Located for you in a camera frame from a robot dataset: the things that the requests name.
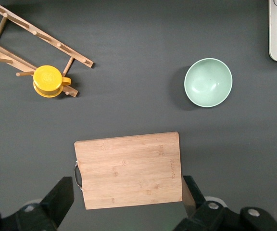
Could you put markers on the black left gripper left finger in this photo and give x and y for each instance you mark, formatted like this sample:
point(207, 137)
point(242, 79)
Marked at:
point(56, 199)

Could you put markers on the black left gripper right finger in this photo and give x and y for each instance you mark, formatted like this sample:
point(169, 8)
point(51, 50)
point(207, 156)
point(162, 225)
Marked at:
point(201, 216)

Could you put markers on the wooden cutting board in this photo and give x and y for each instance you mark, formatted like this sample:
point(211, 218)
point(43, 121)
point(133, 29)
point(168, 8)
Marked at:
point(129, 170)

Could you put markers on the yellow cup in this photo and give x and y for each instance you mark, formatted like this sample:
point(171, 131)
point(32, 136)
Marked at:
point(47, 79)

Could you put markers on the light green bowl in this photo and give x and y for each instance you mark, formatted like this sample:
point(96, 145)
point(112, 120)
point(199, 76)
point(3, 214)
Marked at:
point(208, 83)

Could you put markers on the wooden peg drying rack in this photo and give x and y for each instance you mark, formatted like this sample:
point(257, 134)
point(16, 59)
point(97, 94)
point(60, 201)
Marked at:
point(54, 43)

